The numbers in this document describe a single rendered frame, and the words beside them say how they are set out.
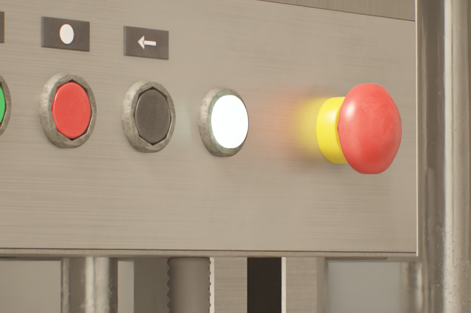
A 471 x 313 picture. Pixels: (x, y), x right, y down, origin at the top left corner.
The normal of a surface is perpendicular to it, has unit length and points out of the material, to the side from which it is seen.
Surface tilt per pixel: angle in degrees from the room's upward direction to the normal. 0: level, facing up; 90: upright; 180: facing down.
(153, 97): 90
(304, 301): 90
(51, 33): 90
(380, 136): 100
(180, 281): 58
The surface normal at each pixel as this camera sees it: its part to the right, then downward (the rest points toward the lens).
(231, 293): 0.78, -0.04
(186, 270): -0.07, -0.58
